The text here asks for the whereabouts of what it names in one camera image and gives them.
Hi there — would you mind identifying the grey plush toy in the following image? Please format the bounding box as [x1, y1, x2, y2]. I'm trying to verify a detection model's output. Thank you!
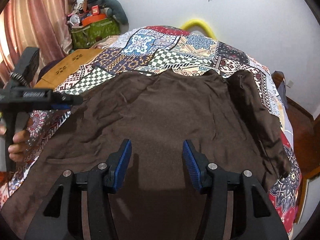
[101, 0, 129, 25]

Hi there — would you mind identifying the yellow curved foam tube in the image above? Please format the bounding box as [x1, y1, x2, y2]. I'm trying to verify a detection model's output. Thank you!
[180, 18, 217, 40]

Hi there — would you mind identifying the green patterned storage box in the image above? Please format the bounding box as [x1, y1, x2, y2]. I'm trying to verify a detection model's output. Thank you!
[71, 18, 120, 50]

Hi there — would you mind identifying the pink curtain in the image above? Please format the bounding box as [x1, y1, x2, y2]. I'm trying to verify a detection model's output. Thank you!
[1, 0, 77, 86]

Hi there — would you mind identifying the brown wooden door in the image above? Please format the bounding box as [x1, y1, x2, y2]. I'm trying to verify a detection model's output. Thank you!
[286, 98, 319, 223]

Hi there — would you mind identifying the orange round lid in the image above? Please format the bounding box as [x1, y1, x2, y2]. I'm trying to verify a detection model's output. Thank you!
[81, 14, 107, 27]

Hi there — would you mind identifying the person's left hand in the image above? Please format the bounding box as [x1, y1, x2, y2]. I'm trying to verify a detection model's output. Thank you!
[8, 129, 30, 163]

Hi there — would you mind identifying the patchwork patterned bedsheet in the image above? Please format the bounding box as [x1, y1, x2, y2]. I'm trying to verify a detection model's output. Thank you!
[0, 25, 303, 235]

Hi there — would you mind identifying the brown garment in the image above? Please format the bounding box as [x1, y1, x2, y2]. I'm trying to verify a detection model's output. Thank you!
[1, 70, 291, 239]

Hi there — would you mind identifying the red small box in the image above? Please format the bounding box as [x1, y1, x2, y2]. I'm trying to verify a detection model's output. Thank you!
[91, 5, 100, 15]

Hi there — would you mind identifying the wooden folding lap table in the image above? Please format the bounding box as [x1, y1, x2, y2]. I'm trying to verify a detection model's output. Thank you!
[34, 49, 103, 89]

